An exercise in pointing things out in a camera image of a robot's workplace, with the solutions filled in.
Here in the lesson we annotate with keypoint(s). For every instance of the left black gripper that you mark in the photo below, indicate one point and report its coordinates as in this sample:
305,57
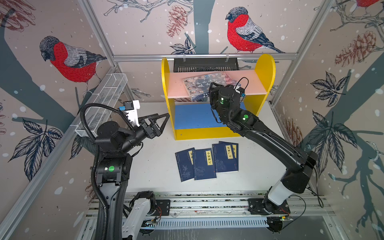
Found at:
155,132

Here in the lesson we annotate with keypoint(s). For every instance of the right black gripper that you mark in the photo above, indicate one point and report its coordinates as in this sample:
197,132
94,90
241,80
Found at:
217,93

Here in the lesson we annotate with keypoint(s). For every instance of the illustrated colourful cover book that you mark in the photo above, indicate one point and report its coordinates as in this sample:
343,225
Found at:
198,87

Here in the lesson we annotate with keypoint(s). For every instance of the navy blue book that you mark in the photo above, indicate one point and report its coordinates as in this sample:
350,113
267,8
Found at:
185,162
204,166
235,151
224,158

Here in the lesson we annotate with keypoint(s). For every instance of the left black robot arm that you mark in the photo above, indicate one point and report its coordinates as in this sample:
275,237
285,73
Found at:
112,173

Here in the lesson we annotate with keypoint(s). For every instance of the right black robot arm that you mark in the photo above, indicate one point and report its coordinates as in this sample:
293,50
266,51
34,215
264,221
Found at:
299,164

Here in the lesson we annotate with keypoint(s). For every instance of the yellow shelf with coloured boards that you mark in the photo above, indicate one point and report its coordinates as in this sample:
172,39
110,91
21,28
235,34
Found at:
194,121

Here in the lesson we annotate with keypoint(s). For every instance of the black slotted vent panel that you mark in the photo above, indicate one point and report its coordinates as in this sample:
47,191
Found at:
205,65

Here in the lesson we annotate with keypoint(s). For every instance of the small green circuit board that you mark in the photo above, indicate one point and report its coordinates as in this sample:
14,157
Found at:
149,223

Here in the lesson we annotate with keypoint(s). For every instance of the black round connector underneath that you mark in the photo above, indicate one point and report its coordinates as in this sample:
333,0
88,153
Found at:
275,225

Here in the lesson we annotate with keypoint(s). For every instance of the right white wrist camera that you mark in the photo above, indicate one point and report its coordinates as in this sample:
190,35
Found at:
240,91

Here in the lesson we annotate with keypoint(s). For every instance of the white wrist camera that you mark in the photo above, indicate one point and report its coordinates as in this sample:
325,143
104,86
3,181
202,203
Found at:
130,109
240,91

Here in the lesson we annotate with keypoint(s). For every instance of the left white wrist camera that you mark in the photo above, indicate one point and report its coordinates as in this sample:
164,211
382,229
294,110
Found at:
130,109

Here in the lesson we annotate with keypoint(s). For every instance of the aluminium mounting rail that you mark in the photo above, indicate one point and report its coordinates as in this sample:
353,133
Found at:
236,205

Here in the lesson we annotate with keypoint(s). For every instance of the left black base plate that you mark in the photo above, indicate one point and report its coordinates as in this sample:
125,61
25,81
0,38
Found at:
162,208

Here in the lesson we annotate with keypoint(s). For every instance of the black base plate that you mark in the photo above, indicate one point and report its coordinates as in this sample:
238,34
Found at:
162,208
264,207

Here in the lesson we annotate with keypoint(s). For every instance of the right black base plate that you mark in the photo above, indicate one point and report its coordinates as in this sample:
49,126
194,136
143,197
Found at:
264,207

